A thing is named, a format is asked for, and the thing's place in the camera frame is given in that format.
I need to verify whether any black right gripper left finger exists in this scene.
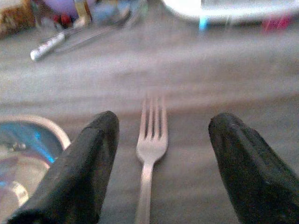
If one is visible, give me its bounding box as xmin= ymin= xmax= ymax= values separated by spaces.
xmin=7 ymin=110 xmax=120 ymax=224

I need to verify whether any table knife with white handle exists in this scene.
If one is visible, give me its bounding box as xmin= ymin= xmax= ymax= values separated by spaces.
xmin=30 ymin=27 xmax=82 ymax=62

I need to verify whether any purple cup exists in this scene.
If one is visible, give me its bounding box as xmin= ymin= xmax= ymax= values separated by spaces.
xmin=43 ymin=0 xmax=79 ymax=18

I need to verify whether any silver metal spoon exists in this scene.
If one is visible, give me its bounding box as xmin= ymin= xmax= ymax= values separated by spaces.
xmin=56 ymin=9 xmax=131 ymax=52

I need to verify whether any round plate with blue rim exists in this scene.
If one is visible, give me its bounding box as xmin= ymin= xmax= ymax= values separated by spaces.
xmin=0 ymin=114 xmax=71 ymax=220

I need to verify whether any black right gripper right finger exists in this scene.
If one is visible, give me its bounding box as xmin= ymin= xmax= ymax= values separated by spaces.
xmin=208 ymin=112 xmax=299 ymax=224

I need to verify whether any brown woven basket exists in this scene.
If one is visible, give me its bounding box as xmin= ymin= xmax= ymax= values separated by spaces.
xmin=0 ymin=0 xmax=36 ymax=38

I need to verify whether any silver metal fork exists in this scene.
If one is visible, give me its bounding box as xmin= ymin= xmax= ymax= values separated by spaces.
xmin=134 ymin=93 xmax=169 ymax=224

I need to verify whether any pink packet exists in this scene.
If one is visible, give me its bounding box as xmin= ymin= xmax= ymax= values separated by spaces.
xmin=262 ymin=15 xmax=292 ymax=32

